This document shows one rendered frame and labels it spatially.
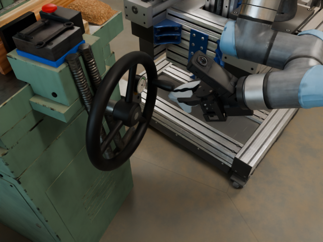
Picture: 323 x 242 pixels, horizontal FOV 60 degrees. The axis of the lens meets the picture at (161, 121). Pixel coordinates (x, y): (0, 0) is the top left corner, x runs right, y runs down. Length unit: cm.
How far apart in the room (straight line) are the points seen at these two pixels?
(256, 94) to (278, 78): 5
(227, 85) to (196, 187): 94
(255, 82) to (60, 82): 38
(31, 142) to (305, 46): 63
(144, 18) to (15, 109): 74
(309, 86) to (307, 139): 132
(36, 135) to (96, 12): 37
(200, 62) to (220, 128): 90
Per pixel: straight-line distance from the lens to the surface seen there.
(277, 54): 63
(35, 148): 74
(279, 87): 56
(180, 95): 68
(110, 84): 54
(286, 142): 179
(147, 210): 141
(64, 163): 86
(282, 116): 161
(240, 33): 64
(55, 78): 58
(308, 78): 55
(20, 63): 63
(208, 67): 60
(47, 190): 85
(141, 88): 98
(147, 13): 121
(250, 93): 58
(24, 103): 66
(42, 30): 61
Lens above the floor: 128
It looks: 47 degrees down
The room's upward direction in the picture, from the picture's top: straight up
